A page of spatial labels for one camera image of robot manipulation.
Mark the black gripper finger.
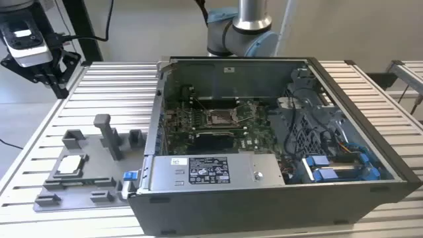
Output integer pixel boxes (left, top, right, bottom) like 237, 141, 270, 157
54, 51, 81, 99
0, 56, 61, 99

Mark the square CPU chip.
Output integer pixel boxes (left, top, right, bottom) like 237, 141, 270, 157
57, 157, 85, 175

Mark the CPU socket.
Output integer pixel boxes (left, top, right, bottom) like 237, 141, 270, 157
206, 109, 237, 128

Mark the long black RAM slot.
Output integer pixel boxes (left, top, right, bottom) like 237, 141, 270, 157
193, 126, 246, 133

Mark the grey parts rack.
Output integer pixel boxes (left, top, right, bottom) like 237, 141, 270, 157
32, 113, 148, 213

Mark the thin metal locking lever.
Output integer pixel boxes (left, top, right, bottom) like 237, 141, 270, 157
193, 97, 212, 113

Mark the green RAM stick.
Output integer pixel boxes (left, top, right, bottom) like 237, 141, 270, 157
45, 177, 110, 186

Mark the black graphics card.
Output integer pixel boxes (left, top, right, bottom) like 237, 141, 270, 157
192, 132, 233, 153

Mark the silver power supply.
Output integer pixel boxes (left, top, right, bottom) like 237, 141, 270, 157
140, 153, 286, 194

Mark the metal socket cover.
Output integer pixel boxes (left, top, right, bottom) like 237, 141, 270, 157
230, 104, 254, 122

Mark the black power supply label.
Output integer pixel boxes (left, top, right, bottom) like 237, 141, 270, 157
188, 156, 230, 185

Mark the green motherboard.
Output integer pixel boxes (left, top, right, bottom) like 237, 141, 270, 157
162, 97, 285, 156

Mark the grey perforated disk bay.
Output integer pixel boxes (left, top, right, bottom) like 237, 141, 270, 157
276, 68, 364, 161

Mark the black open PC case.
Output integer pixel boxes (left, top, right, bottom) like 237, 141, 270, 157
126, 56, 423, 236

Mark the hard disk in blue carrier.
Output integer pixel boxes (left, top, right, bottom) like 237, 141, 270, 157
301, 155, 371, 170
309, 166, 381, 183

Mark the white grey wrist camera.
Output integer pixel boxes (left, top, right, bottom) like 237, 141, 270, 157
1, 22, 54, 68

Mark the black camera cable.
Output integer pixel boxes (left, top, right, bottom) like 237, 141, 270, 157
48, 0, 114, 47

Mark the black frame post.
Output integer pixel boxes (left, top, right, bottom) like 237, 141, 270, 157
64, 0, 104, 62

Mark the black floor cable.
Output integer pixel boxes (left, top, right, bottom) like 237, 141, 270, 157
0, 138, 22, 150

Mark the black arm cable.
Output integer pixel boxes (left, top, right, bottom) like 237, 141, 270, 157
194, 0, 210, 27

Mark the black looped wire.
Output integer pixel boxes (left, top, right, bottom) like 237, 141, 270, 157
284, 95, 328, 161

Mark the coloured wire bundle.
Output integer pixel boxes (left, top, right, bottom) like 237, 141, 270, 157
336, 140, 361, 155

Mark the aluminium profile rail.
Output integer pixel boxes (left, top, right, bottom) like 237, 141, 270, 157
385, 59, 423, 94

